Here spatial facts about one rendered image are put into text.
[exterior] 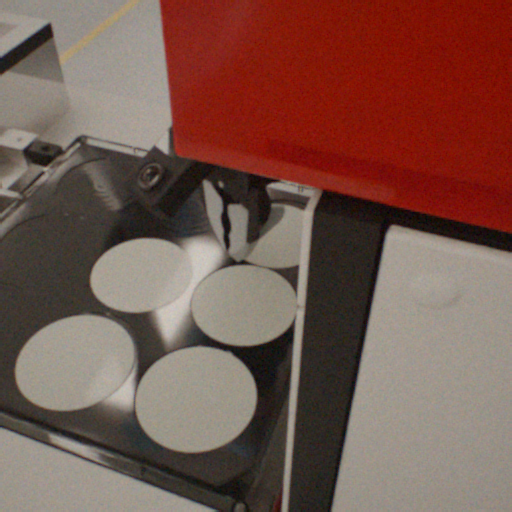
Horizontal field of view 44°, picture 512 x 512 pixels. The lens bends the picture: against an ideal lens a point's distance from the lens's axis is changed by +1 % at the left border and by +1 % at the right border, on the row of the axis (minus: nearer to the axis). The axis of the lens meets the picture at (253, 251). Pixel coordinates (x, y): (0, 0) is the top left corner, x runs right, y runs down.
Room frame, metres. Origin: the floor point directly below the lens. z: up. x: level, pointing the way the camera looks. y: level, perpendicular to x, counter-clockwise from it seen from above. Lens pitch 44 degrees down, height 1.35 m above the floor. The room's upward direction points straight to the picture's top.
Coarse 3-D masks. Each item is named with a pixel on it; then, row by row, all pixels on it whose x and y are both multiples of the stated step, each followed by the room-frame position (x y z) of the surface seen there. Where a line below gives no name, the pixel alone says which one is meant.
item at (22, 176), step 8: (0, 168) 0.62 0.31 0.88; (8, 168) 0.62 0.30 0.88; (16, 168) 0.62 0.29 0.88; (24, 168) 0.62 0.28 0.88; (32, 168) 0.63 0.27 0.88; (40, 168) 0.64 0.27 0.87; (0, 176) 0.61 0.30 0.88; (8, 176) 0.61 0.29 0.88; (16, 176) 0.61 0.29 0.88; (24, 176) 0.61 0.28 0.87; (32, 176) 0.62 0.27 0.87; (8, 184) 0.59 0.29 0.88; (16, 184) 0.60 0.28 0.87; (24, 184) 0.61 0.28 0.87; (0, 200) 0.57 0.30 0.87; (8, 200) 0.58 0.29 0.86; (0, 208) 0.56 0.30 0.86
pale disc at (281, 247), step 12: (288, 216) 0.51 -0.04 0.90; (300, 216) 0.51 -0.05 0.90; (276, 228) 0.49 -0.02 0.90; (288, 228) 0.49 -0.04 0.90; (300, 228) 0.49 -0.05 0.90; (264, 240) 0.47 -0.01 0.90; (276, 240) 0.47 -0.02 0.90; (288, 240) 0.47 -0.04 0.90; (300, 240) 0.47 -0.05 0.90; (252, 252) 0.45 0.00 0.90; (264, 252) 0.45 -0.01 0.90; (276, 252) 0.45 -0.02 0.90; (288, 252) 0.45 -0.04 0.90; (300, 252) 0.45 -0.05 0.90; (264, 264) 0.44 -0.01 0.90; (276, 264) 0.44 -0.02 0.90; (288, 264) 0.44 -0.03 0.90
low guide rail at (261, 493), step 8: (0, 408) 0.31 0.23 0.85; (24, 416) 0.30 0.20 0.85; (128, 456) 0.26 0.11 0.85; (192, 480) 0.24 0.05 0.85; (216, 488) 0.23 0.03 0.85; (224, 488) 0.23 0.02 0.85; (232, 488) 0.23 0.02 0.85; (240, 488) 0.23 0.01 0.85; (240, 496) 0.23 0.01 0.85; (256, 496) 0.22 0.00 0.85; (264, 496) 0.23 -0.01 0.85; (272, 496) 0.22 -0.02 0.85; (256, 504) 0.22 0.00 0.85; (264, 504) 0.22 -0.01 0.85; (272, 504) 0.22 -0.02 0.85
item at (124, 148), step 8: (88, 136) 0.66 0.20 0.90; (96, 144) 0.65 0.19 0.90; (104, 144) 0.64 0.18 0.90; (112, 144) 0.64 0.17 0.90; (120, 144) 0.64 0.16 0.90; (128, 152) 0.63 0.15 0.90; (136, 152) 0.63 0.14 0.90; (144, 152) 0.62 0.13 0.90; (272, 184) 0.56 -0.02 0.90; (280, 184) 0.56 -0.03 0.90; (288, 184) 0.56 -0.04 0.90; (296, 192) 0.55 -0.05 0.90; (304, 192) 0.55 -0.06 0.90; (312, 192) 0.55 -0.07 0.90
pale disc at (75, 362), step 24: (48, 336) 0.35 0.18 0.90; (72, 336) 0.35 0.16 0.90; (96, 336) 0.35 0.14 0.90; (120, 336) 0.35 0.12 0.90; (24, 360) 0.32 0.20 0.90; (48, 360) 0.32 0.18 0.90; (72, 360) 0.32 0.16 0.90; (96, 360) 0.32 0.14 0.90; (120, 360) 0.32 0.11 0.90; (24, 384) 0.30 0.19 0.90; (48, 384) 0.30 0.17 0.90; (72, 384) 0.30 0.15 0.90; (96, 384) 0.30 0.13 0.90; (120, 384) 0.30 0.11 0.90; (48, 408) 0.27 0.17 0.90; (72, 408) 0.27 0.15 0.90
